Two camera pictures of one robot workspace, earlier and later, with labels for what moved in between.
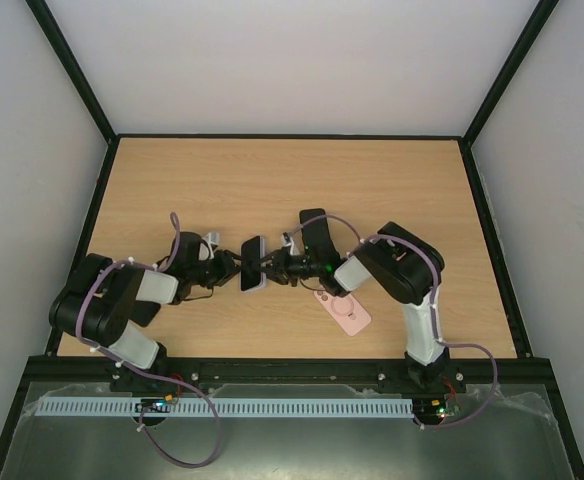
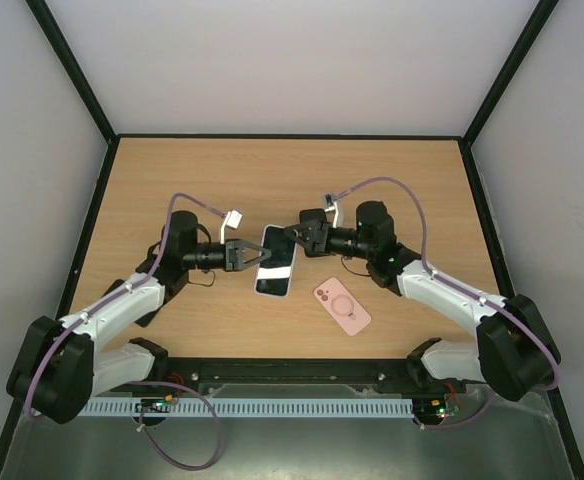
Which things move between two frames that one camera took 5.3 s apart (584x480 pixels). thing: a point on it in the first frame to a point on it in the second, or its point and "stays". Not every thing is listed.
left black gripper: x=227 y=268 to x=234 y=254
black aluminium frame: x=63 y=49 stays
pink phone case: x=346 y=310 stays
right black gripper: x=279 y=268 to x=319 y=237
